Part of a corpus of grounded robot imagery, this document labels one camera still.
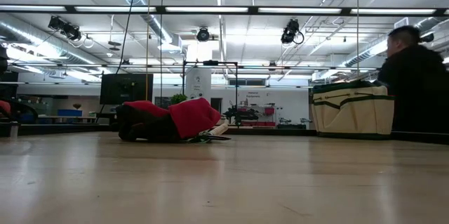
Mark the red black gardening glove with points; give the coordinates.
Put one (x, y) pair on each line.
(193, 117)

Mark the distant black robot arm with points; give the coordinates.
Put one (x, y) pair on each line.
(242, 113)

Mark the beige green gardening bag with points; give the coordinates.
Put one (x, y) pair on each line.
(350, 111)

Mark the green background potted plant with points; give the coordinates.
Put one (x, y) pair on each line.
(179, 98)

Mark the red storage bins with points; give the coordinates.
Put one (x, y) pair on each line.
(269, 111)

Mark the black ceiling spotlight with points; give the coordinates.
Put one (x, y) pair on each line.
(428, 38)
(202, 34)
(66, 30)
(290, 31)

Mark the black rig crossbar with lights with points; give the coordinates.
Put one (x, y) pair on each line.
(252, 10)

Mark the black monitor screen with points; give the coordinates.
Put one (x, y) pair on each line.
(122, 88)

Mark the small brown bowl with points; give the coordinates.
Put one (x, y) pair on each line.
(77, 106)

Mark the blue bin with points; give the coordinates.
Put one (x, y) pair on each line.
(69, 113)

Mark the background desk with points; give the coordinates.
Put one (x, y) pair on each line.
(66, 118)

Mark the person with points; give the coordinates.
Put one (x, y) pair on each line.
(414, 83)

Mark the red black chair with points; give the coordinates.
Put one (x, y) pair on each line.
(4, 108)

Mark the black aluminium table frame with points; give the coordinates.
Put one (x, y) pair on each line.
(280, 132)

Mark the small white post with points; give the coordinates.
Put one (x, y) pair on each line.
(14, 131)

